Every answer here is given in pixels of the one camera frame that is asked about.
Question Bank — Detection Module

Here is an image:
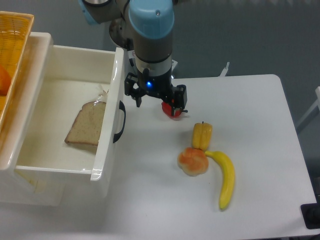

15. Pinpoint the white clip behind table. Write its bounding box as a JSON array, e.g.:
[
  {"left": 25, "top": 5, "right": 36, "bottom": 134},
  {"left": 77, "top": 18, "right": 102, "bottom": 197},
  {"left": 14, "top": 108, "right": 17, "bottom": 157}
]
[{"left": 219, "top": 61, "right": 230, "bottom": 77}]

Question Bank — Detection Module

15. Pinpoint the orange white bread roll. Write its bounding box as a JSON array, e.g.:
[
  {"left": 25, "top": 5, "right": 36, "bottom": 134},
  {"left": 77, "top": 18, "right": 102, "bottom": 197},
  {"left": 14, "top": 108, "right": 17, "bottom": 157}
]
[{"left": 177, "top": 147, "right": 209, "bottom": 177}]

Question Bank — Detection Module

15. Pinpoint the black device at edge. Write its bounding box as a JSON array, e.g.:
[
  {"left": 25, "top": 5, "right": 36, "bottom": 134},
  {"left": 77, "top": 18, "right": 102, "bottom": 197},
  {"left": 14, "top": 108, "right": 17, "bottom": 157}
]
[{"left": 300, "top": 203, "right": 320, "bottom": 230}]

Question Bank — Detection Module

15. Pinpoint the yellow bell pepper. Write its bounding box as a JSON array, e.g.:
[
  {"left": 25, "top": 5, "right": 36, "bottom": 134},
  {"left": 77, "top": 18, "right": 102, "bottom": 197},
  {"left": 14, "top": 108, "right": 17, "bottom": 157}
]
[{"left": 192, "top": 122, "right": 213, "bottom": 151}]

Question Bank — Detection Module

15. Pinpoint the red bell pepper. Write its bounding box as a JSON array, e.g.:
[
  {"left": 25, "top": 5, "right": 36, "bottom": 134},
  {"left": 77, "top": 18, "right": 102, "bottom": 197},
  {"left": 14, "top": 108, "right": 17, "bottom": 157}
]
[{"left": 161, "top": 101, "right": 188, "bottom": 119}]

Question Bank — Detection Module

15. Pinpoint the yellow banana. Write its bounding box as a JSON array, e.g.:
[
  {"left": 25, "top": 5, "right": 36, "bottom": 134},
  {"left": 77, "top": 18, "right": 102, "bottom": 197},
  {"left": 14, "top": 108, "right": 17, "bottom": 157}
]
[{"left": 205, "top": 150, "right": 236, "bottom": 211}]

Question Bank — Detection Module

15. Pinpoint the orange fruit in basket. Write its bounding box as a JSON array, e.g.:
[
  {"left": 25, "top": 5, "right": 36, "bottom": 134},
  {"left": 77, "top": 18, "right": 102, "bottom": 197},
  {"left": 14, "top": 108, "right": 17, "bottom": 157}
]
[{"left": 0, "top": 65, "right": 12, "bottom": 96}]

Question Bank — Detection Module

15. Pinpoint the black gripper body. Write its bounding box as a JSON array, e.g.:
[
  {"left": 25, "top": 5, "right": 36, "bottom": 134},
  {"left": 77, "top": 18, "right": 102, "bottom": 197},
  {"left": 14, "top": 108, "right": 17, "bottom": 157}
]
[{"left": 135, "top": 68, "right": 174, "bottom": 100}]

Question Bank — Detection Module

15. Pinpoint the white drawer cabinet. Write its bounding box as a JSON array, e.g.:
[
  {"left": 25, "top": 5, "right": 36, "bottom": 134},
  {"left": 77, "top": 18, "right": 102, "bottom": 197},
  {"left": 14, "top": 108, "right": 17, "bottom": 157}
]
[{"left": 0, "top": 32, "right": 65, "bottom": 206}]

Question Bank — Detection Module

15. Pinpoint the slice of bread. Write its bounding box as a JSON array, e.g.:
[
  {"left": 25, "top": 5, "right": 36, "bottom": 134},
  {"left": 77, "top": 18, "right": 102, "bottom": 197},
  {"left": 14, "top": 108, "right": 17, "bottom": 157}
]
[{"left": 64, "top": 101, "right": 107, "bottom": 146}]

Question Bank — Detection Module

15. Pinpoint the black drawer handle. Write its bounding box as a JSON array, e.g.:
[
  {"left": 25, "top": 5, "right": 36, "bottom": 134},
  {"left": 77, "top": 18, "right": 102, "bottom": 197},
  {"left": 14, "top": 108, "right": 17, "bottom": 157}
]
[{"left": 113, "top": 100, "right": 127, "bottom": 144}]

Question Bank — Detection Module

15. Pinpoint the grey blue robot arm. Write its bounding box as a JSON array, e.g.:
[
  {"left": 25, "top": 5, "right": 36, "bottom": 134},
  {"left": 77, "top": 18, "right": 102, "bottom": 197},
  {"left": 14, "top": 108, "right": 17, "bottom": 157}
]
[{"left": 78, "top": 0, "right": 187, "bottom": 118}]

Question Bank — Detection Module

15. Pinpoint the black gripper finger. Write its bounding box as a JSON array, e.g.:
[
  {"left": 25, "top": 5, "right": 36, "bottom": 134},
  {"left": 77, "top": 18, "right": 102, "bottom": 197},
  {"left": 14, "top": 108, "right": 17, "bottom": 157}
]
[
  {"left": 164, "top": 84, "right": 187, "bottom": 110},
  {"left": 124, "top": 72, "right": 147, "bottom": 108}
]

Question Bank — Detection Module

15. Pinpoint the white frame at right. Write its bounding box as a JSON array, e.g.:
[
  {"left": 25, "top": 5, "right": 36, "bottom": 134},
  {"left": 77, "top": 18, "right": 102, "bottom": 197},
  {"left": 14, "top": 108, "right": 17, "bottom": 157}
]
[{"left": 295, "top": 86, "right": 320, "bottom": 134}]

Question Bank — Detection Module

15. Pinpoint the yellow wicker basket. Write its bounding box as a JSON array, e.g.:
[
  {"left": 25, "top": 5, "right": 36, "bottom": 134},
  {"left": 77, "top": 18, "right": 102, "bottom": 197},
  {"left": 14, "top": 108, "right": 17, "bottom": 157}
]
[{"left": 0, "top": 11, "right": 35, "bottom": 126}]

